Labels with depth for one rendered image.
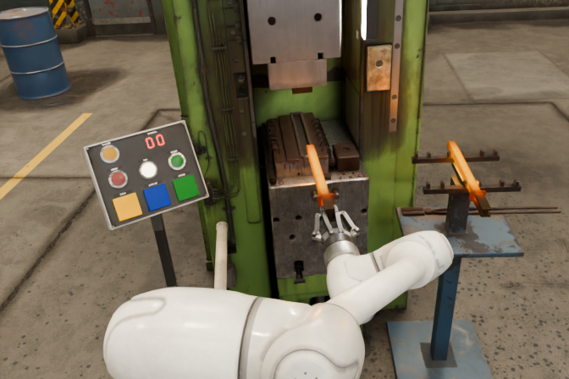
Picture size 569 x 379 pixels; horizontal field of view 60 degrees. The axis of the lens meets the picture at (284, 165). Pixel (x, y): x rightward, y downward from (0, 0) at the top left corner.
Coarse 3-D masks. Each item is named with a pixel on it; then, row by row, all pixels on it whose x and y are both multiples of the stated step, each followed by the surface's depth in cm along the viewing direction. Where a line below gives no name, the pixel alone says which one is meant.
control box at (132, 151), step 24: (96, 144) 158; (120, 144) 161; (144, 144) 164; (168, 144) 167; (96, 168) 157; (120, 168) 160; (168, 168) 167; (192, 168) 170; (120, 192) 160; (168, 192) 166; (144, 216) 162
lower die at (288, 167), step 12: (276, 120) 219; (288, 120) 216; (288, 132) 206; (312, 132) 204; (276, 144) 199; (288, 144) 196; (300, 144) 193; (312, 144) 194; (276, 156) 190; (288, 156) 188; (300, 156) 187; (324, 156) 185; (276, 168) 186; (288, 168) 186; (300, 168) 187; (324, 168) 188
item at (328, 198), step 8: (312, 152) 173; (312, 160) 168; (312, 168) 162; (320, 168) 162; (320, 176) 157; (320, 184) 153; (320, 192) 149; (328, 192) 148; (320, 200) 146; (328, 200) 142; (328, 208) 139; (328, 216) 140
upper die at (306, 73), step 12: (312, 60) 167; (324, 60) 167; (276, 72) 168; (288, 72) 168; (300, 72) 169; (312, 72) 169; (324, 72) 169; (276, 84) 170; (288, 84) 170; (300, 84) 171; (312, 84) 171; (324, 84) 171
